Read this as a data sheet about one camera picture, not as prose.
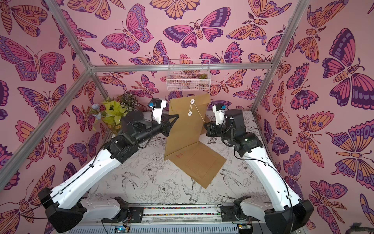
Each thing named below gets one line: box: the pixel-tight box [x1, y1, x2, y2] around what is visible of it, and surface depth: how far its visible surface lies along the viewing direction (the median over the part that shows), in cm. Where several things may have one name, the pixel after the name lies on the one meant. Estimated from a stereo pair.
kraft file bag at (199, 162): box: [167, 141, 227, 189], surface depth 93 cm
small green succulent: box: [197, 73, 209, 79], surface depth 94 cm
